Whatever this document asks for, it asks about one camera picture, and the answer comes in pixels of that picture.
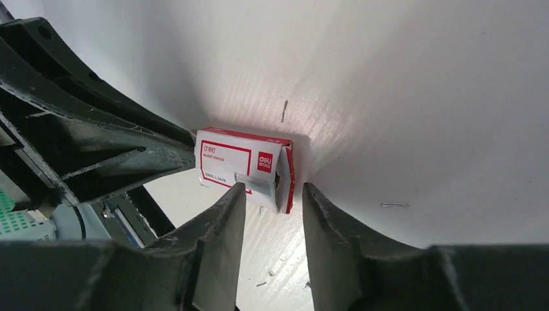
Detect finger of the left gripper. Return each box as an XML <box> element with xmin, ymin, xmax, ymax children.
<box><xmin>1</xmin><ymin>17</ymin><xmax>195</xmax><ymax>206</ymax></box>

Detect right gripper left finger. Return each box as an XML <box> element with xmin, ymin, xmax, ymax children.
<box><xmin>1</xmin><ymin>183</ymin><xmax>246</xmax><ymax>310</ymax></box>

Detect red white staple box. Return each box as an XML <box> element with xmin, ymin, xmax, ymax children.
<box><xmin>194</xmin><ymin>127</ymin><xmax>296</xmax><ymax>214</ymax></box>

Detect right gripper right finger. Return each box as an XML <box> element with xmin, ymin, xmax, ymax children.
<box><xmin>302</xmin><ymin>183</ymin><xmax>548</xmax><ymax>310</ymax></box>

